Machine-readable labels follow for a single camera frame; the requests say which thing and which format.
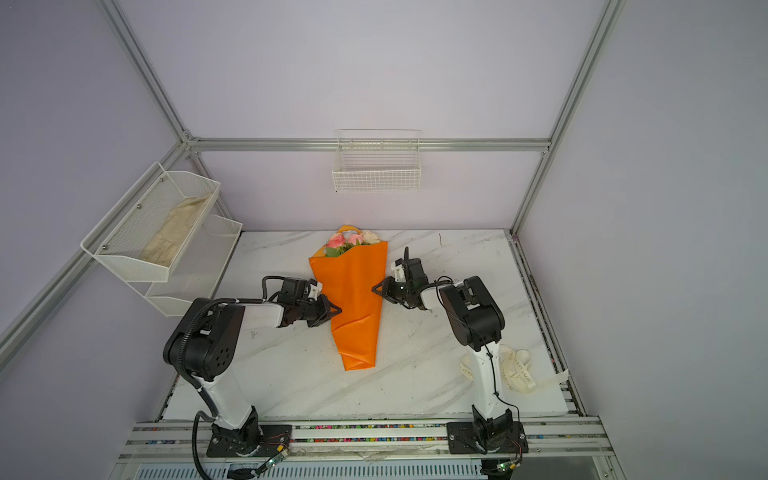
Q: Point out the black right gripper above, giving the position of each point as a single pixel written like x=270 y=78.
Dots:
x=388 y=290

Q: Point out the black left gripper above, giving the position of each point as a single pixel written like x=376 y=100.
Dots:
x=321 y=299

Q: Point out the orange wrapping paper sheet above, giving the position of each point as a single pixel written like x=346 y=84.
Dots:
x=347 y=282

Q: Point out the cream printed ribbon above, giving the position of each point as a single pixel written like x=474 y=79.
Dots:
x=515 y=369

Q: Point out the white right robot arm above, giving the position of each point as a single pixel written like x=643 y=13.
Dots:
x=477 y=323

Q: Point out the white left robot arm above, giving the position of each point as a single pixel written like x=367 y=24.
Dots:
x=202 y=348

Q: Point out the lower white mesh shelf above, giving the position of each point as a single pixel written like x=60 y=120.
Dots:
x=200 y=268

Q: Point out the white mesh shelf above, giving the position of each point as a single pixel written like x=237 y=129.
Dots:
x=119 y=238
x=200 y=268

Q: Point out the beige cloth glove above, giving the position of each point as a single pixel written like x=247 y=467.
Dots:
x=167 y=242

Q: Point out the upper white mesh shelf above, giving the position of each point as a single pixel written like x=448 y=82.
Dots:
x=119 y=238

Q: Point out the white wire wall basket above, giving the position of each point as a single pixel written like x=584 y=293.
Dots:
x=377 y=171

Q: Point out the aluminium frame crossbar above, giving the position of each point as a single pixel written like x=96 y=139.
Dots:
x=333 y=144

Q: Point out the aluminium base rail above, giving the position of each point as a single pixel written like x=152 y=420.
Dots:
x=570 y=447

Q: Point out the aluminium frame post right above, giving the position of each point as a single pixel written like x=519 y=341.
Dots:
x=605 y=25

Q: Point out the aluminium frame post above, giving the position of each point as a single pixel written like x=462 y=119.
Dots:
x=128 y=40
x=605 y=25

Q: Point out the aluminium frame post left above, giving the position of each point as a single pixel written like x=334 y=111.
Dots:
x=128 y=40

